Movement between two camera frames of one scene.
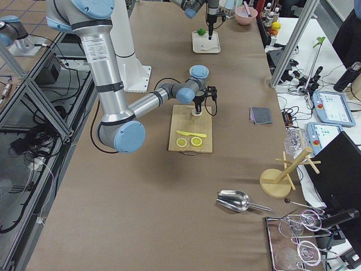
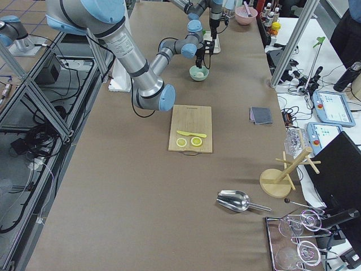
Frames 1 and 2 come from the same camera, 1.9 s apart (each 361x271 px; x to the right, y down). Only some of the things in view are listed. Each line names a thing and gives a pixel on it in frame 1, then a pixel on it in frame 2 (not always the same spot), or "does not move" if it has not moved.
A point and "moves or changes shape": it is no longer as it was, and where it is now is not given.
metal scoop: (237, 201) does not move
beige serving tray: (201, 43) does not move
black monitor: (338, 181) does not move
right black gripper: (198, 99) to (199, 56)
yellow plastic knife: (188, 134) does not move
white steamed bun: (194, 113) moves or changes shape
